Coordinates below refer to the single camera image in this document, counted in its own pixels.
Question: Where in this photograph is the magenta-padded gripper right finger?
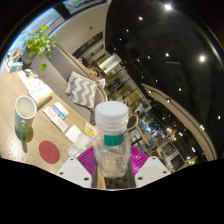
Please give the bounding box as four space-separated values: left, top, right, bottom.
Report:
128 145 171 188

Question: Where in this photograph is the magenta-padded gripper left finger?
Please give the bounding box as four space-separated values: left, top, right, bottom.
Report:
55 145 98 189

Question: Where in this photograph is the clear plastic water bottle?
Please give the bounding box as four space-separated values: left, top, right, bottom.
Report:
93 100 132 179

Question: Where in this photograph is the group of dining chairs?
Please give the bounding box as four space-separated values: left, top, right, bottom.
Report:
128 113 201 168

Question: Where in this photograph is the flat round red coaster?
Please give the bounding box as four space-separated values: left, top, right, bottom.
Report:
38 140 61 165

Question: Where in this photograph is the yellow square table card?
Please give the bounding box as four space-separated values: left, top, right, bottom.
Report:
84 122 98 138

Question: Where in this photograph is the white folded leaflet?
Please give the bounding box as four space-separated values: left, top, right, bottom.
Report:
42 105 69 134

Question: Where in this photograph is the small blue white booklet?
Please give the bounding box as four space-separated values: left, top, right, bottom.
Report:
51 101 70 120

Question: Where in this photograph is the grey zigzag pillow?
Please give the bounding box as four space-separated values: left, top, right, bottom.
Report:
64 71 99 111

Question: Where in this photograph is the person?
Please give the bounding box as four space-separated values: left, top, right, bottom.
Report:
91 67 102 78
97 77 108 88

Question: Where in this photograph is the grey curved sofa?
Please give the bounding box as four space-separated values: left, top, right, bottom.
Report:
31 43 109 124

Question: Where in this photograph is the group of ceiling lights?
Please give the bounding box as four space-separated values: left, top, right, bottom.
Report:
123 3 224 134

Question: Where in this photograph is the blue and brown tissue box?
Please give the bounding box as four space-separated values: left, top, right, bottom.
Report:
4 47 24 73

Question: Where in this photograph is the green potted plant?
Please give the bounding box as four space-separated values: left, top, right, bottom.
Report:
21 24 58 73

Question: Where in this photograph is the white mug with green handle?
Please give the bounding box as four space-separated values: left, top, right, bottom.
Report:
13 95 38 143

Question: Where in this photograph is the framed wall poster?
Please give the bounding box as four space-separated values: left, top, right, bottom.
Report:
61 0 108 14

